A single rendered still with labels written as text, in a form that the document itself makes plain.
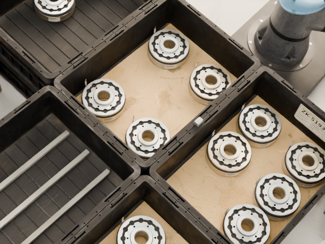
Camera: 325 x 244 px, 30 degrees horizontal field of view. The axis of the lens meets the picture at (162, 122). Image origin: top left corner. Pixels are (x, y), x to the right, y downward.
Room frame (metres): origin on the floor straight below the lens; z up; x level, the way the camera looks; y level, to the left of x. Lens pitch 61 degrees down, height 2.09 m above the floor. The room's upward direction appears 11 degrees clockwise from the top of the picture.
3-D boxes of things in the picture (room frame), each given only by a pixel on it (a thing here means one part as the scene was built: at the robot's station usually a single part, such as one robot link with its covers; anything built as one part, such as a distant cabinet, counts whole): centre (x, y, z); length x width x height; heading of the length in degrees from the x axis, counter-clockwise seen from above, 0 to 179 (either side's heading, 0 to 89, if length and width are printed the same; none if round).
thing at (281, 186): (0.55, -0.28, 0.86); 0.05 x 0.05 x 0.01
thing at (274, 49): (1.06, -0.29, 0.80); 0.15 x 0.15 x 0.10
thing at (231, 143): (0.64, -0.16, 0.86); 0.05 x 0.05 x 0.01
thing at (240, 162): (0.64, -0.16, 0.86); 0.10 x 0.10 x 0.01
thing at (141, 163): (0.77, 0.03, 0.92); 0.40 x 0.30 x 0.02; 145
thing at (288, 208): (0.55, -0.28, 0.86); 0.10 x 0.10 x 0.01
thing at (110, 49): (0.77, 0.03, 0.87); 0.40 x 0.30 x 0.11; 145
